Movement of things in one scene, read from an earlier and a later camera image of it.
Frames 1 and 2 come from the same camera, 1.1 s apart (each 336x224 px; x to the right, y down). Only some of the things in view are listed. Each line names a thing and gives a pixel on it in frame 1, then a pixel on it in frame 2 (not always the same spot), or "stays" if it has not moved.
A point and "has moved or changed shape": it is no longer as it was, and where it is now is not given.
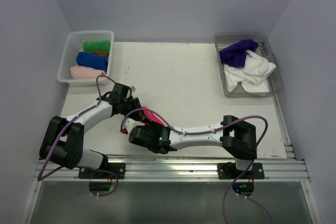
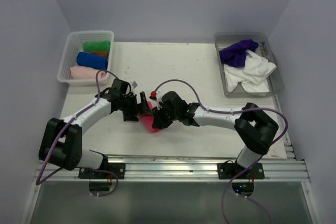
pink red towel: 151,117 has moved or changed shape
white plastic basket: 74,45 stays
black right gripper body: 154,127 to 174,114
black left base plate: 118,169 stays
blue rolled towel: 92,60 stays
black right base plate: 228,170 stays
